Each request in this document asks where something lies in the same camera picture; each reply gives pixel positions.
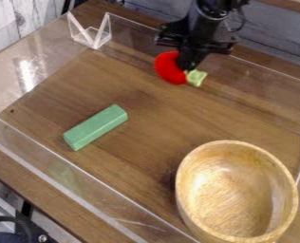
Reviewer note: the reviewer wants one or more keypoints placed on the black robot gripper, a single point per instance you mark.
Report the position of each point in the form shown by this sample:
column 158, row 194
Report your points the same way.
column 217, row 41

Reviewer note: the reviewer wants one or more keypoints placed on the red plush tomato toy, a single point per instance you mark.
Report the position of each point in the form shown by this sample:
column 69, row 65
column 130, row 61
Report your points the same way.
column 173, row 74

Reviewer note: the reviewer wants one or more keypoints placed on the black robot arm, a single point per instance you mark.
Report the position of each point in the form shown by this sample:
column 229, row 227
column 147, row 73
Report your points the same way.
column 206, row 13

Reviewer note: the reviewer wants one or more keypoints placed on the green rectangular block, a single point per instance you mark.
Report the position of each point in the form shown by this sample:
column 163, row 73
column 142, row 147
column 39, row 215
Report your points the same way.
column 97, row 126

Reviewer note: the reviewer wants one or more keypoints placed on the wooden bowl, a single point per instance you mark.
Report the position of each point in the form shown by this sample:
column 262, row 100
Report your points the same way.
column 236, row 193

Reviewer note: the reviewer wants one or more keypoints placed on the clear acrylic corner bracket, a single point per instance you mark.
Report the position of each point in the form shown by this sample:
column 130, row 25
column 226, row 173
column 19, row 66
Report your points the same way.
column 91, row 37

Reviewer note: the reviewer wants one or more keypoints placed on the clear acrylic barrier wall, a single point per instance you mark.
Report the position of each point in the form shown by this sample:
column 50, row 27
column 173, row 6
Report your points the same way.
column 110, row 191

